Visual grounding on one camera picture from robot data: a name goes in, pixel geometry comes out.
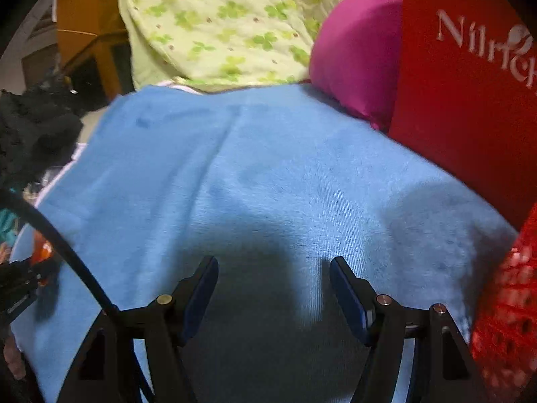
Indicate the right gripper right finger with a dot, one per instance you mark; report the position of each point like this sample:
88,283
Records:
356,298

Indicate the orange wooden pillar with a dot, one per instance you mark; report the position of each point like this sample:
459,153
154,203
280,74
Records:
87,30

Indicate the red plastic mesh basket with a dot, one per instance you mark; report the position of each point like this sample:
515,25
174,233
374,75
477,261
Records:
503,342

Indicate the red Nilrich paper bag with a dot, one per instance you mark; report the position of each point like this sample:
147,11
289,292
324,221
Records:
467,97

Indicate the black lace garment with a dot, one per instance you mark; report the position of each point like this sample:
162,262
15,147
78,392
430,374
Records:
39,130

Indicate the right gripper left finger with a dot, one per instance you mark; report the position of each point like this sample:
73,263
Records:
192,296

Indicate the person left hand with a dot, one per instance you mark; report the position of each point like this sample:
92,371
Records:
13,358

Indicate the light blue blanket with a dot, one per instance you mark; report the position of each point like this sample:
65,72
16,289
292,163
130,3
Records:
273,182

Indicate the orange wrapper bundle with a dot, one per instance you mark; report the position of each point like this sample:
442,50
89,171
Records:
42,259

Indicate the magenta pillow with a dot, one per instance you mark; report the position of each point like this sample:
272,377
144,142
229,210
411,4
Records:
356,58

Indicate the green clover quilt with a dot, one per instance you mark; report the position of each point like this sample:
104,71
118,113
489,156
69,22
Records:
219,45

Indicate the teal cloth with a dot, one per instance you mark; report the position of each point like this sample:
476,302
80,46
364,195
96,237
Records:
8,227

